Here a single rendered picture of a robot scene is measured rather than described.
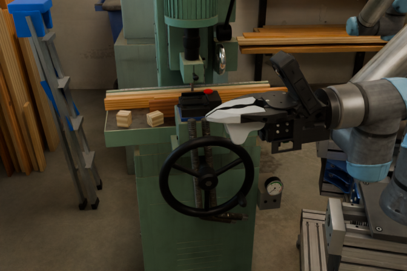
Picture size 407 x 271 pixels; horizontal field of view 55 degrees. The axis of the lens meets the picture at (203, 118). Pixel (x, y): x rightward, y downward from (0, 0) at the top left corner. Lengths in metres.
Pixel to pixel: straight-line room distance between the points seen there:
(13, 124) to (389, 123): 2.27
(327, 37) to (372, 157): 2.79
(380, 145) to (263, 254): 1.43
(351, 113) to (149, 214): 0.97
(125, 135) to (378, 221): 0.77
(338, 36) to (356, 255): 2.56
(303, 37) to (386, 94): 2.74
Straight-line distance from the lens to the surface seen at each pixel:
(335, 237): 1.14
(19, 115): 2.66
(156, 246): 1.58
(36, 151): 2.75
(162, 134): 1.28
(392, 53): 0.87
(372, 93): 0.70
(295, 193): 2.50
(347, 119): 0.67
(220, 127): 1.19
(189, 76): 1.33
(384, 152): 0.76
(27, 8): 2.00
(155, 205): 1.44
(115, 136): 1.28
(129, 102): 1.40
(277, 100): 0.64
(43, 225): 2.39
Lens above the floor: 1.50
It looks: 27 degrees down
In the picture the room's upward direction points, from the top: straight up
